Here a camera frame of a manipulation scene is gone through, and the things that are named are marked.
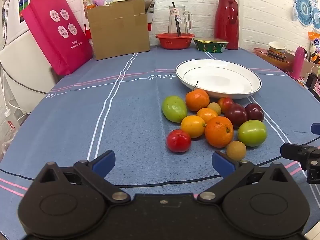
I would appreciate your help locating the white appliance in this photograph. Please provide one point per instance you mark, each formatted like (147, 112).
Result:
(22, 62)

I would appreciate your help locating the pink bottle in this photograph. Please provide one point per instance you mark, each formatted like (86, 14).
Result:
(299, 62)

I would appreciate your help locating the medium blue paper fan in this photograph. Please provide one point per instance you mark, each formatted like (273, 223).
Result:
(317, 17)

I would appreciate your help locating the orange tangerine with stem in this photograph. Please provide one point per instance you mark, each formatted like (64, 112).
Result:
(197, 100)

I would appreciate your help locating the tan longan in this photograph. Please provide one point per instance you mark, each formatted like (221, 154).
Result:
(236, 150)
(215, 108)

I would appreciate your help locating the small cardboard box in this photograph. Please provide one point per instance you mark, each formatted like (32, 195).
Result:
(311, 66)

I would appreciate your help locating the large orange tangerine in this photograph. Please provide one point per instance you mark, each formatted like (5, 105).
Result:
(219, 132)

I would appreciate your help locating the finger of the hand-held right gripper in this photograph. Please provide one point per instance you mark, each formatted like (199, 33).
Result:
(316, 128)
(291, 151)

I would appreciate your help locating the red plastic basket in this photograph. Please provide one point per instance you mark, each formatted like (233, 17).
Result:
(175, 42)

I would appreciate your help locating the brown cardboard box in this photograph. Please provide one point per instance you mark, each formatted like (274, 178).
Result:
(117, 35)

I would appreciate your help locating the pink tote bag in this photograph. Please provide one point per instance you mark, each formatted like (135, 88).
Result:
(55, 30)

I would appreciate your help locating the large blue paper fan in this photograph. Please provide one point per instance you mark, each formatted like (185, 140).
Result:
(303, 8)

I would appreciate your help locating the bright red plum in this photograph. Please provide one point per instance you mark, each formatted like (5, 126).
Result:
(178, 140)

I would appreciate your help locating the red thermos jug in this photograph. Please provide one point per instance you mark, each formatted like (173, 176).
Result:
(226, 22)

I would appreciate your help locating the green patterned bowl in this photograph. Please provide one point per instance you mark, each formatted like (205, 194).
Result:
(210, 45)

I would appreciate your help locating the clear plastic bottle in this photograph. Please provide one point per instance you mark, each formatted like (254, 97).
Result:
(11, 126)

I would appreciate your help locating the white paper cup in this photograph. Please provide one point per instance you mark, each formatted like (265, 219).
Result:
(277, 46)

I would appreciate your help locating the red tray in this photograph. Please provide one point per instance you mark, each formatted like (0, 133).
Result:
(275, 61)

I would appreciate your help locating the small orange tangerine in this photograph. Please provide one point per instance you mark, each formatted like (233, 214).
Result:
(207, 113)

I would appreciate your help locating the blue plaid tablecloth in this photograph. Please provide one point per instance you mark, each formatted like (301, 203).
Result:
(112, 117)

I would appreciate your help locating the orange snack packet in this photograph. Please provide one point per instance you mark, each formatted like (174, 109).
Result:
(315, 42)

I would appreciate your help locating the white plate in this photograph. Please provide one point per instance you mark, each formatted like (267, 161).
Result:
(220, 77)

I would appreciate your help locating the green mango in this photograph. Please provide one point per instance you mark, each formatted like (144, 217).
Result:
(174, 108)

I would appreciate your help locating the black stirrer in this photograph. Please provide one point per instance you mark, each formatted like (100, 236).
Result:
(177, 22)

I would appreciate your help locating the dark red plum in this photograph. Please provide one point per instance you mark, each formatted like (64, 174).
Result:
(254, 112)
(235, 115)

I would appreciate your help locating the yellow orange citrus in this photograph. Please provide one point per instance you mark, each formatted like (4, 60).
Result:
(193, 126)

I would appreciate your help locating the glass pitcher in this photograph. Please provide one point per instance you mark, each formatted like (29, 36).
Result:
(183, 20)

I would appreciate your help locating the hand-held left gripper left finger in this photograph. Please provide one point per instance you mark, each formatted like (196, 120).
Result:
(105, 161)

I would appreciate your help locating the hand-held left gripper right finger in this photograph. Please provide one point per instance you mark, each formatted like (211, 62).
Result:
(222, 162)

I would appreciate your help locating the red and yellow plum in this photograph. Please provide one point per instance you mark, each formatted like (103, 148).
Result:
(225, 103)

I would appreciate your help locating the black charger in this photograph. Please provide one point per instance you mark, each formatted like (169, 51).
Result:
(311, 80)

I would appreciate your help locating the green apple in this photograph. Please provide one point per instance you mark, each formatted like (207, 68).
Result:
(252, 133)

